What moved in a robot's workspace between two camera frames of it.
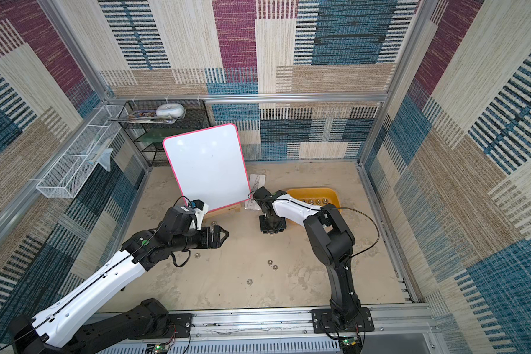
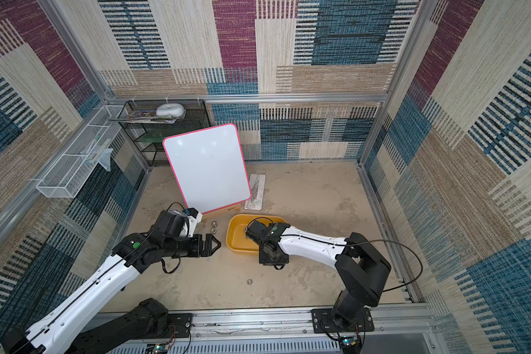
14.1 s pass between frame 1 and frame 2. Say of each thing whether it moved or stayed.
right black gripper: moved
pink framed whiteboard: stayed
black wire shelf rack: stayed
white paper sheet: stayed
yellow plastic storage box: moved
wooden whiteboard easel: stayed
